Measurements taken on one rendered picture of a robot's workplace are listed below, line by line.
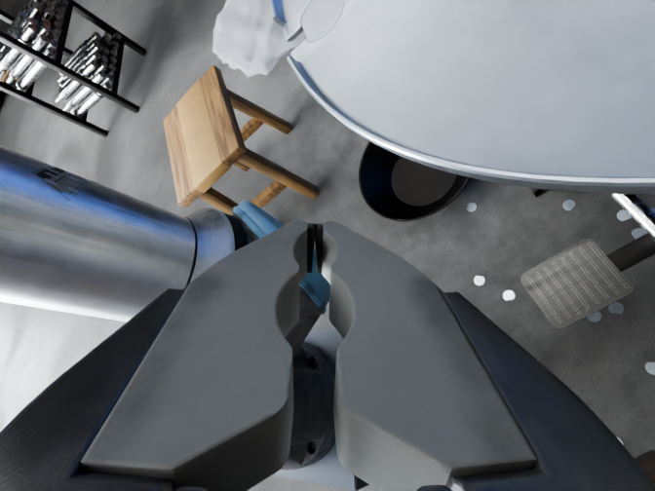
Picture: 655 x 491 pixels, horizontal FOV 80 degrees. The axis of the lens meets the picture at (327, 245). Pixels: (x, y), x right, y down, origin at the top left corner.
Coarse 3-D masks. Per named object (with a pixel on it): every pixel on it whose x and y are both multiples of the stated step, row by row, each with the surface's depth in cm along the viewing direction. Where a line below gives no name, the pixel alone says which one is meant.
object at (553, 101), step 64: (384, 0) 13; (448, 0) 12; (512, 0) 10; (576, 0) 9; (640, 0) 8; (320, 64) 15; (384, 64) 13; (448, 64) 11; (512, 64) 10; (576, 64) 9; (640, 64) 8; (384, 128) 12; (448, 128) 11; (512, 128) 10; (576, 128) 9; (640, 128) 8; (640, 192) 8
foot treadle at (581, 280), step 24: (648, 240) 58; (552, 264) 63; (576, 264) 62; (600, 264) 60; (624, 264) 59; (528, 288) 65; (552, 288) 63; (576, 288) 61; (600, 288) 59; (624, 288) 57; (552, 312) 62; (576, 312) 60
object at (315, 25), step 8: (320, 0) 15; (328, 0) 15; (336, 0) 15; (344, 0) 15; (312, 8) 16; (320, 8) 15; (328, 8) 15; (336, 8) 15; (304, 16) 16; (312, 16) 15; (320, 16) 15; (328, 16) 15; (336, 16) 15; (304, 24) 16; (312, 24) 15; (320, 24) 15; (328, 24) 15; (312, 32) 15; (320, 32) 15; (312, 40) 15
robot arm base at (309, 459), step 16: (304, 352) 49; (320, 352) 50; (304, 368) 47; (320, 368) 47; (304, 384) 44; (320, 384) 45; (304, 400) 43; (320, 400) 44; (304, 416) 43; (320, 416) 44; (304, 432) 43; (320, 432) 44; (304, 448) 45; (320, 448) 45; (288, 464) 44; (304, 464) 45
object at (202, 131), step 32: (192, 96) 111; (224, 96) 103; (192, 128) 107; (224, 128) 98; (256, 128) 128; (288, 128) 132; (192, 160) 103; (224, 160) 95; (256, 160) 102; (192, 192) 100
